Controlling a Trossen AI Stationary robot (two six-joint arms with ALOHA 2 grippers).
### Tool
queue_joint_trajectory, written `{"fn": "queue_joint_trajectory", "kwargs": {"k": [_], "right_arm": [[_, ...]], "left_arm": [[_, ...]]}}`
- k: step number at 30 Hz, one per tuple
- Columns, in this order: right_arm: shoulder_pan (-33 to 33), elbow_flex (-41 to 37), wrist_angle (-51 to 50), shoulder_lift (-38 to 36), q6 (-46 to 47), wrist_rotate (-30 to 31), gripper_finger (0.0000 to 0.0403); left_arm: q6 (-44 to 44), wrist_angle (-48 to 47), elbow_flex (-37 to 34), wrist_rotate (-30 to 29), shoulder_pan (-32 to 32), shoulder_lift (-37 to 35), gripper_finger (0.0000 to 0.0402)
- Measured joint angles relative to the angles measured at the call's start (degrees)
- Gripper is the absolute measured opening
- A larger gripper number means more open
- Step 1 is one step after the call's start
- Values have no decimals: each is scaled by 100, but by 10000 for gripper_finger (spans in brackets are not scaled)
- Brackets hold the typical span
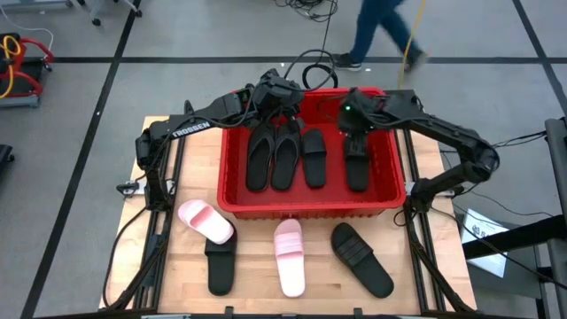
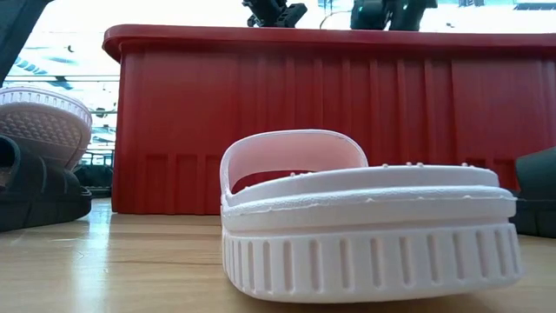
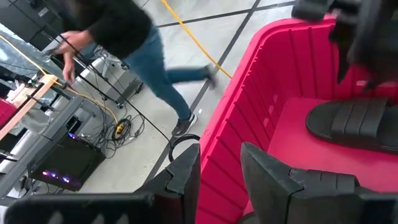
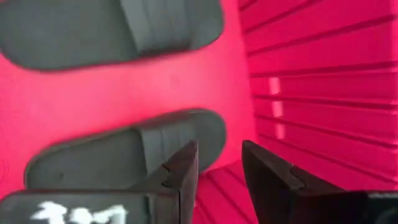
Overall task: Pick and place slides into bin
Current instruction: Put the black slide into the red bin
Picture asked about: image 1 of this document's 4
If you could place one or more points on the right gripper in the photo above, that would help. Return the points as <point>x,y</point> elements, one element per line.
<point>361,113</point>

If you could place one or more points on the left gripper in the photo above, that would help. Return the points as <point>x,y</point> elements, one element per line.
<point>277,93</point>

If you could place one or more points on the black slide sandal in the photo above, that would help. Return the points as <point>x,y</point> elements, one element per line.
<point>314,168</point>
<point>357,173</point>
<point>361,261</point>
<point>220,270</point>

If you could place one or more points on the black flip-flop with white label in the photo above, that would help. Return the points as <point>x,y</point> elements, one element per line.
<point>259,164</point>

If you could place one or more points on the pink slide sandal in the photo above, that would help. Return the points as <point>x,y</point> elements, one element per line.
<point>208,223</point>
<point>289,266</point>

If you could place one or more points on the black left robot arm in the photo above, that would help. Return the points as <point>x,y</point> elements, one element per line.
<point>190,128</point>

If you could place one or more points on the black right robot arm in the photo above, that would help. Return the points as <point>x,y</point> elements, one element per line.
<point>443,128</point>

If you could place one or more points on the red plastic bin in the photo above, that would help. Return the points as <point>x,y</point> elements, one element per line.
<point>332,195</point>

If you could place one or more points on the person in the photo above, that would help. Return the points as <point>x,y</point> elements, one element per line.
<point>376,22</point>

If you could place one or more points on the grey chair base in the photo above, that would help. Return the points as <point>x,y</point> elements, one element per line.
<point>131,7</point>

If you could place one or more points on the white paper sheet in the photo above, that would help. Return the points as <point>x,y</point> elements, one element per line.
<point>487,230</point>

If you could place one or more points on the black table clamp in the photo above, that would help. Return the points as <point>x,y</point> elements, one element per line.
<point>358,313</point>
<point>228,312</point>

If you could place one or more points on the red tube cart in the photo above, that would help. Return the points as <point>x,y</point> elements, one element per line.
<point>20,102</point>

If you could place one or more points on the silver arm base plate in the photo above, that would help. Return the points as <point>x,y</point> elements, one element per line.
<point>141,188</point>
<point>409,187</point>

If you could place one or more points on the black desk frame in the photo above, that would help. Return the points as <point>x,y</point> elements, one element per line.
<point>531,230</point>

